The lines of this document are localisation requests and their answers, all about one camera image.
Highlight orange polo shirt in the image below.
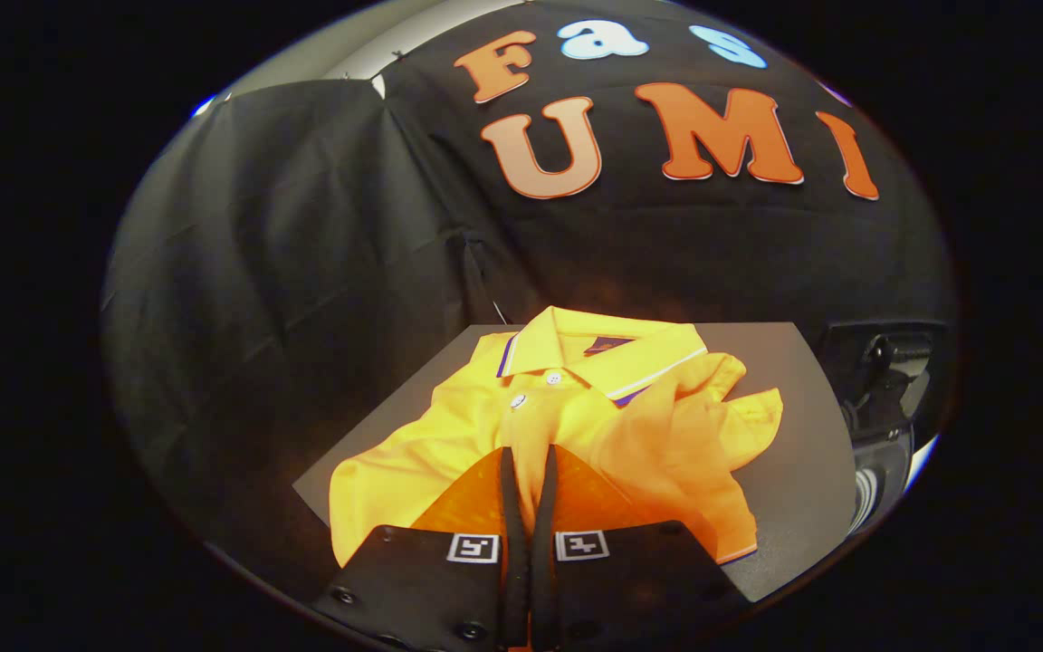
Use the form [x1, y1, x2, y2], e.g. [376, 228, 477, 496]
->
[329, 306, 785, 570]

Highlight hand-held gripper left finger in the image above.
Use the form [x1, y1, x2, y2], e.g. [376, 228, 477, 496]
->
[311, 446, 530, 652]

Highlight grey washing machine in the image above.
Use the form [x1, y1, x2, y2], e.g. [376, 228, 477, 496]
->
[816, 317, 952, 535]

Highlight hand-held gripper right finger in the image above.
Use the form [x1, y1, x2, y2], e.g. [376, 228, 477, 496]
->
[531, 444, 755, 652]

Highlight grey box stand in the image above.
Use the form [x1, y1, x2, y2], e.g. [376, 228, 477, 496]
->
[293, 321, 857, 603]

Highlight transparent washing machine lid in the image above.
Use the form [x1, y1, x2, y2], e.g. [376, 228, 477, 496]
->
[818, 319, 950, 436]

